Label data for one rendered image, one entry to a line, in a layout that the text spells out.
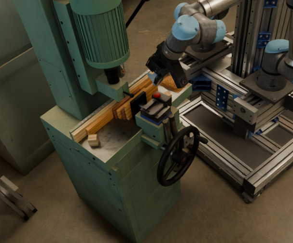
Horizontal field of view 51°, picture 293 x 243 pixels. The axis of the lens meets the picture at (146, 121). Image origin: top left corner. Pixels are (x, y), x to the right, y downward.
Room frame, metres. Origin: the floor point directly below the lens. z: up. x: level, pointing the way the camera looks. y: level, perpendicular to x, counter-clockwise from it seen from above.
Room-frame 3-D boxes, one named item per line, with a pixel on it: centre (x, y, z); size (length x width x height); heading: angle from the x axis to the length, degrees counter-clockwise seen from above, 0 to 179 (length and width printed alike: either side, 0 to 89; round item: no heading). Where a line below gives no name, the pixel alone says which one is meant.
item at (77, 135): (1.10, 0.09, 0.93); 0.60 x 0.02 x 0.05; 133
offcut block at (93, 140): (0.87, 0.23, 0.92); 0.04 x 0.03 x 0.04; 86
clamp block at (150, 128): (0.95, -0.05, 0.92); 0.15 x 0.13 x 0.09; 133
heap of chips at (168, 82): (1.19, -0.16, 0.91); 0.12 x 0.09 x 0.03; 43
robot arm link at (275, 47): (1.19, -0.67, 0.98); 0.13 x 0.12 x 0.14; 18
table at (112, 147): (1.01, 0.01, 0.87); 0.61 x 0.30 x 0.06; 133
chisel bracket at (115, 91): (1.07, 0.12, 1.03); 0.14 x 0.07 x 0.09; 43
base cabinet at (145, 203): (1.14, 0.20, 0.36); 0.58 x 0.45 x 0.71; 43
